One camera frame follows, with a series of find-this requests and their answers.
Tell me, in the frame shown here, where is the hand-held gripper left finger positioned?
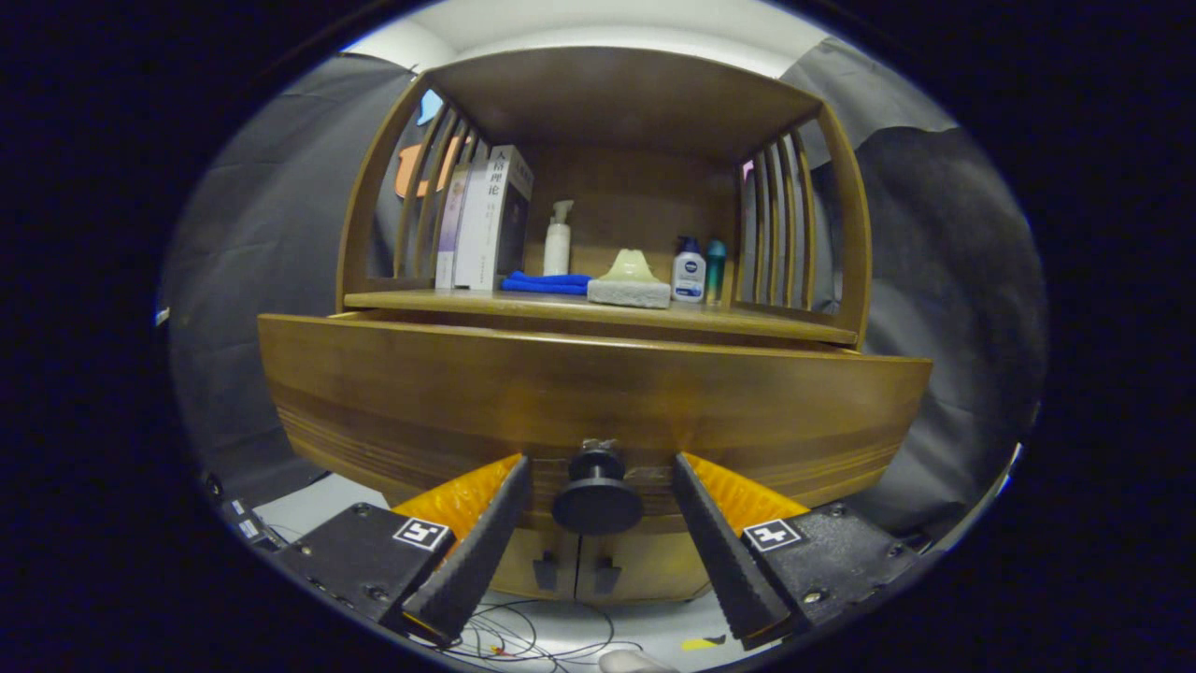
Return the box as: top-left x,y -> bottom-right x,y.
271,454 -> 534,646

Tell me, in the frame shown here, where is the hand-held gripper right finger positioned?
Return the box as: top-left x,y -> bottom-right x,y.
673,452 -> 935,652

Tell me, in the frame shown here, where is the black drawer knob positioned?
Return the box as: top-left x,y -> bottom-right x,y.
551,437 -> 644,536

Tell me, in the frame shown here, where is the pale item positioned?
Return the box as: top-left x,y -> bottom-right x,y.
587,248 -> 672,309

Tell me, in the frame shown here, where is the wooden cabinet door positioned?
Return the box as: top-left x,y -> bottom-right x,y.
575,528 -> 716,604
486,528 -> 578,601

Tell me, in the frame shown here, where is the wooden countertop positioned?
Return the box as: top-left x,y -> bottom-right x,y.
344,288 -> 859,345

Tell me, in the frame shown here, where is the wooden cabinet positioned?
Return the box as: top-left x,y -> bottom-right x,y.
335,47 -> 875,604

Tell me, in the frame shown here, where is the black device with white label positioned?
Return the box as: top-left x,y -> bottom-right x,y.
224,498 -> 281,552

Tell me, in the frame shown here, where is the blue folded cloth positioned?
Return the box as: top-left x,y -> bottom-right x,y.
502,271 -> 593,296

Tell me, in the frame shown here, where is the white lotion bottle blue cap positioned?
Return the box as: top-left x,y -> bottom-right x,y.
672,236 -> 706,304

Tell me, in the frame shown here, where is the white pump bottle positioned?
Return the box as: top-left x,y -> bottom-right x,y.
543,199 -> 574,277

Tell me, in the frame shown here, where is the thin purple book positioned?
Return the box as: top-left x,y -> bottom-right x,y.
434,166 -> 468,289

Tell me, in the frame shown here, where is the white book with dark portrait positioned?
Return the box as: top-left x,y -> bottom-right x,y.
453,145 -> 534,291

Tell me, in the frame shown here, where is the tangle of thin cables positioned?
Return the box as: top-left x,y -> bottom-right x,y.
448,598 -> 646,669

